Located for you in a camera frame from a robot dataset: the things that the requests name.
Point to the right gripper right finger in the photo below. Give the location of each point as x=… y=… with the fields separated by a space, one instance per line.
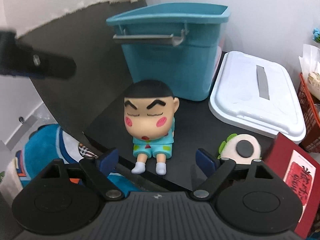
x=216 y=171

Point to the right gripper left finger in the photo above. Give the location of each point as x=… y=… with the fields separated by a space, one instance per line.
x=96 y=175

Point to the plush burger toy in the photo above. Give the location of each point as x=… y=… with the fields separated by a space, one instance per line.
x=242 y=148

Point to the Shin-chan figure teal pajamas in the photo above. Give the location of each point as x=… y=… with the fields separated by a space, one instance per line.
x=149 y=117

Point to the red box with label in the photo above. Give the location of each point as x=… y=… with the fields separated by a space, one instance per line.
x=301 y=173

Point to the white bin lid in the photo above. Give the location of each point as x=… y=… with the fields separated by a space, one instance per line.
x=257 y=95

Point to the red plastic basket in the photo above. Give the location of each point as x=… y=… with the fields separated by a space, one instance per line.
x=311 y=117

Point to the teal plastic storage bin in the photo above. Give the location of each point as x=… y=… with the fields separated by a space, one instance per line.
x=175 y=43

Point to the patterned tissue box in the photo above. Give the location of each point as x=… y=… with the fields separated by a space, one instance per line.
x=313 y=84

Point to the blue green small toy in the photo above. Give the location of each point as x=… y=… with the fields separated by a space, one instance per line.
x=316 y=35

